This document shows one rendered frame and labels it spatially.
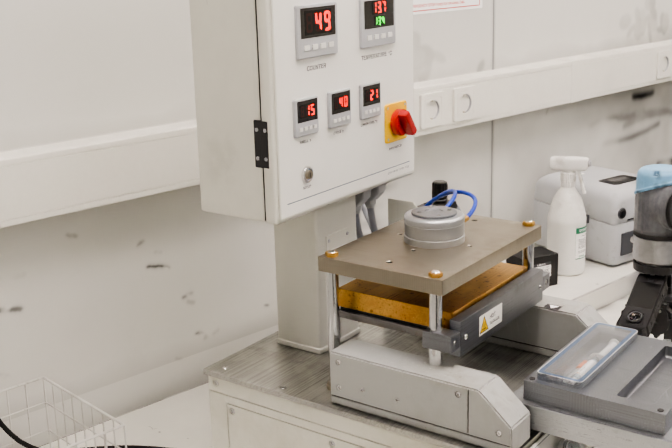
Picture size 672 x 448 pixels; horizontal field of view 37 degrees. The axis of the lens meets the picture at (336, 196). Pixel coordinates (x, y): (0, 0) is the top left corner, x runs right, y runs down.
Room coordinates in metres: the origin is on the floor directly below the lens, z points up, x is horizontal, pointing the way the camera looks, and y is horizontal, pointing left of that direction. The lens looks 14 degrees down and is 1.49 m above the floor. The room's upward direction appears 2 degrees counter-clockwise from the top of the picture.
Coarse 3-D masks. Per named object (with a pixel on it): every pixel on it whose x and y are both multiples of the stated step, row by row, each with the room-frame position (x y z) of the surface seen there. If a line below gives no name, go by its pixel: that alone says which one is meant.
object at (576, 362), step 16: (592, 336) 1.17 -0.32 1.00; (608, 336) 1.17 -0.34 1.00; (624, 336) 1.17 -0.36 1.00; (560, 352) 1.12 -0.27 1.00; (576, 352) 1.12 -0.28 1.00; (592, 352) 1.12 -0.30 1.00; (608, 352) 1.12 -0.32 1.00; (544, 368) 1.08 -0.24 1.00; (560, 368) 1.08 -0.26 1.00; (576, 368) 1.08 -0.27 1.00; (592, 368) 1.07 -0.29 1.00
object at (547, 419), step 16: (528, 400) 1.07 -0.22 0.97; (544, 416) 1.04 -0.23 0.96; (560, 416) 1.03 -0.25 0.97; (576, 416) 1.02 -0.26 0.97; (544, 432) 1.04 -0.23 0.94; (560, 432) 1.03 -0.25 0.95; (576, 432) 1.02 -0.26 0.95; (592, 432) 1.01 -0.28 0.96; (608, 432) 1.00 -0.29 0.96; (624, 432) 0.99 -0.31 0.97; (640, 432) 0.98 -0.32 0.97
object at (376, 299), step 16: (496, 272) 1.27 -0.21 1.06; (512, 272) 1.26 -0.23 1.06; (352, 288) 1.22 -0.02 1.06; (368, 288) 1.22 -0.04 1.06; (384, 288) 1.22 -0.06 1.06; (400, 288) 1.21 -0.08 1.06; (464, 288) 1.21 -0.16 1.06; (480, 288) 1.21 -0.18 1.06; (496, 288) 1.21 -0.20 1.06; (352, 304) 1.21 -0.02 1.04; (368, 304) 1.19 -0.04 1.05; (384, 304) 1.18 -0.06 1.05; (400, 304) 1.17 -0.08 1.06; (416, 304) 1.15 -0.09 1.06; (448, 304) 1.15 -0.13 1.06; (464, 304) 1.15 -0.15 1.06; (368, 320) 1.19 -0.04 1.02; (384, 320) 1.18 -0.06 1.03; (400, 320) 1.17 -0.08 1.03; (416, 320) 1.15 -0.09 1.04; (448, 320) 1.13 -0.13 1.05
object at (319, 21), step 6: (306, 12) 1.25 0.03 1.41; (312, 12) 1.26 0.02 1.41; (318, 12) 1.27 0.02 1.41; (324, 12) 1.28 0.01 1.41; (330, 12) 1.29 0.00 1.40; (306, 18) 1.25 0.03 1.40; (312, 18) 1.26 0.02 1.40; (318, 18) 1.27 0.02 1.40; (324, 18) 1.28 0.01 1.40; (330, 18) 1.29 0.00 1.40; (306, 24) 1.25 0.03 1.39; (312, 24) 1.26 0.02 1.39; (318, 24) 1.27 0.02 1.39; (324, 24) 1.28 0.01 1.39; (330, 24) 1.29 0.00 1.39; (306, 30) 1.25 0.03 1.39; (312, 30) 1.26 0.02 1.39; (318, 30) 1.27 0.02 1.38; (324, 30) 1.28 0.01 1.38; (330, 30) 1.29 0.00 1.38
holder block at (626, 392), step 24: (624, 360) 1.12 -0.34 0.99; (648, 360) 1.11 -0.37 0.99; (528, 384) 1.07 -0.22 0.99; (552, 384) 1.05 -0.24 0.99; (600, 384) 1.05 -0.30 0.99; (624, 384) 1.05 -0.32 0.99; (648, 384) 1.08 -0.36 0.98; (576, 408) 1.03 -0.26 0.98; (600, 408) 1.02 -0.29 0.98; (624, 408) 1.00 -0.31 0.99; (648, 408) 0.99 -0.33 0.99
